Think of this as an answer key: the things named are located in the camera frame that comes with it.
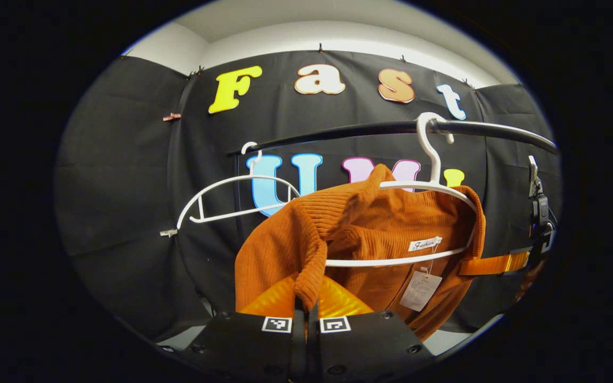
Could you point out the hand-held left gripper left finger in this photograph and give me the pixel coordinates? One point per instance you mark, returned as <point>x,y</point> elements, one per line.
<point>248,346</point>

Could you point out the black backdrop cloth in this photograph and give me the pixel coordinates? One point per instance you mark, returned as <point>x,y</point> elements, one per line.
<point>125,186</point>

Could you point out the black clothes rail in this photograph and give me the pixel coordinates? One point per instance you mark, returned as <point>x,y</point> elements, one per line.
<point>381,127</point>

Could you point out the small white clothes hanger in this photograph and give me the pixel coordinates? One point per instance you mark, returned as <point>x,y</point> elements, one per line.
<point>242,177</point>

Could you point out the large white clothes hanger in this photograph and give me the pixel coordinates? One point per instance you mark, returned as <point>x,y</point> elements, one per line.
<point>402,185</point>

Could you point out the copper clip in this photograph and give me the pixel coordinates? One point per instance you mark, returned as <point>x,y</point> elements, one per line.
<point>172,117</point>

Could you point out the silver clip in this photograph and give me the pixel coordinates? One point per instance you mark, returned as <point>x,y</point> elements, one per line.
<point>168,232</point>

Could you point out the row of black backdrop clips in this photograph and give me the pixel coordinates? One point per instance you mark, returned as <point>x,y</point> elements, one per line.
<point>320,48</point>

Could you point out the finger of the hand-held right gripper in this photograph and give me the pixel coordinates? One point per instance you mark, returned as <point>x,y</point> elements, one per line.
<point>498,264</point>

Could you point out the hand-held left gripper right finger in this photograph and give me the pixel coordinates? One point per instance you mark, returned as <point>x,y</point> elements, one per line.
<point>365,346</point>

